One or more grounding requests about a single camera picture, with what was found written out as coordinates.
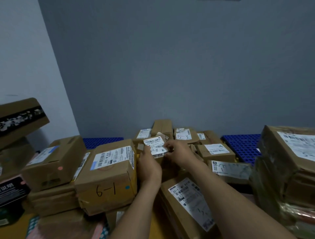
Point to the person's right hand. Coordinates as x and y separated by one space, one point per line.
184 156

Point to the person's left hand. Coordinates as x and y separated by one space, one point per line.
150 170

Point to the small cardboard parcel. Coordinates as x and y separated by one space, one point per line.
155 142

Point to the pile of brown parcels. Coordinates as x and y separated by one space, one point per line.
216 152

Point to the box marked 6-1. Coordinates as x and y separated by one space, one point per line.
108 179

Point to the box marked 3-3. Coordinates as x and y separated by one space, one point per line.
172 211

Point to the small tall box white labels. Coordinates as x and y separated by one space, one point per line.
110 219

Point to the pink dot sticker sheet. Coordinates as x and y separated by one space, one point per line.
97 232

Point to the box of stack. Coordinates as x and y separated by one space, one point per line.
54 202
273 147
64 152
64 226

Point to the taped box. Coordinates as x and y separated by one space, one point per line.
265 192

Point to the teal sticker sheet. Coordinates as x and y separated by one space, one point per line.
33 225

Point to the black and pink box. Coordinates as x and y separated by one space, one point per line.
12 192

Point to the box with black KARRIE band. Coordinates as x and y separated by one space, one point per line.
22 106

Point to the dark green box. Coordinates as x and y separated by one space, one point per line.
9 214

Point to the person's left forearm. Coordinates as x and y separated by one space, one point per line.
133 214

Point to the person's right forearm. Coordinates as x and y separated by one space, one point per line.
236 206

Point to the blue plastic grid pallet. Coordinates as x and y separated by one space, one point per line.
242 147
103 142

